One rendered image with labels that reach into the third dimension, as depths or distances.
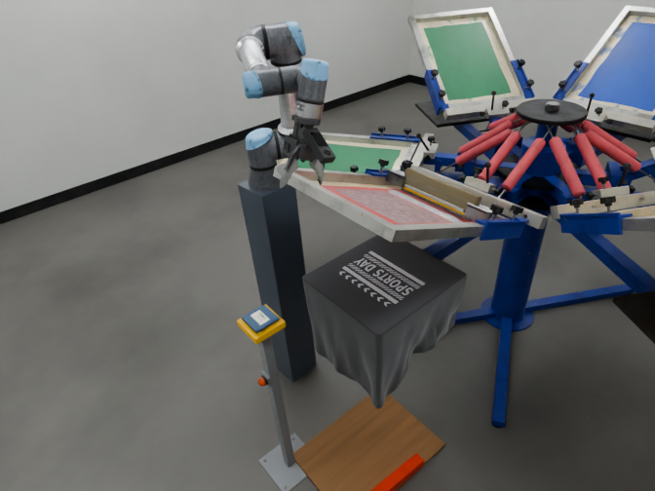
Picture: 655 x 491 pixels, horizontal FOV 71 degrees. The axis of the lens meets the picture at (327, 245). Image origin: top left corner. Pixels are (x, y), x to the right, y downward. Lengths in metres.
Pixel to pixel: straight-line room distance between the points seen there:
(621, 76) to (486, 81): 0.74
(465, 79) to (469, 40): 0.34
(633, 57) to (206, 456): 3.23
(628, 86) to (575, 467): 2.07
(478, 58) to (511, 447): 2.30
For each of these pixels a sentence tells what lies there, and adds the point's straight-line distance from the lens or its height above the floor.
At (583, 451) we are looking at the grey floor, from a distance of 2.68.
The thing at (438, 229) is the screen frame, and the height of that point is 1.34.
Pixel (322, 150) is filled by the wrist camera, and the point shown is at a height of 1.61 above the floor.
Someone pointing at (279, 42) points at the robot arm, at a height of 1.79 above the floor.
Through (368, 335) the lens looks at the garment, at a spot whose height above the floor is 0.92.
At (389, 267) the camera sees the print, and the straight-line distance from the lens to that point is 1.90.
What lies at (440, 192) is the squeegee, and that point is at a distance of 1.90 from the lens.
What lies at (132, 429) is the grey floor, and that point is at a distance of 2.82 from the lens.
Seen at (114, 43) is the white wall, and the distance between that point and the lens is 5.07.
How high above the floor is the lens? 2.13
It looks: 35 degrees down
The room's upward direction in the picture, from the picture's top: 5 degrees counter-clockwise
